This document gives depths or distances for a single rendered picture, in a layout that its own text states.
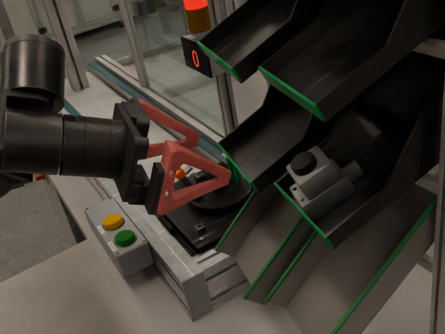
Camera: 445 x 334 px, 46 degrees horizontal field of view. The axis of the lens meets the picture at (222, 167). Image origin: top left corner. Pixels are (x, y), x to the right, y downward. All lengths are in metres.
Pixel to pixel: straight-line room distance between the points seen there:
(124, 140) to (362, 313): 0.37
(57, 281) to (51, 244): 1.68
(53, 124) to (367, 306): 0.43
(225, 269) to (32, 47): 0.59
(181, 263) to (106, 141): 0.53
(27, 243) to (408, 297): 2.28
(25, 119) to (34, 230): 2.57
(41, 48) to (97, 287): 0.71
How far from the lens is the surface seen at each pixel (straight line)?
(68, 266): 1.23
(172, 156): 0.45
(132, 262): 1.05
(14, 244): 3.00
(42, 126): 0.48
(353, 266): 0.74
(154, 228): 1.07
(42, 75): 0.50
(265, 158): 0.74
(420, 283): 1.03
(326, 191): 0.61
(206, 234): 1.00
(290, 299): 0.80
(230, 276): 0.98
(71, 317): 1.10
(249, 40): 0.69
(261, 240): 0.86
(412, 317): 0.98
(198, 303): 0.98
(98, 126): 0.49
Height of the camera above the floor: 1.58
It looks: 31 degrees down
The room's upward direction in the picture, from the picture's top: 11 degrees counter-clockwise
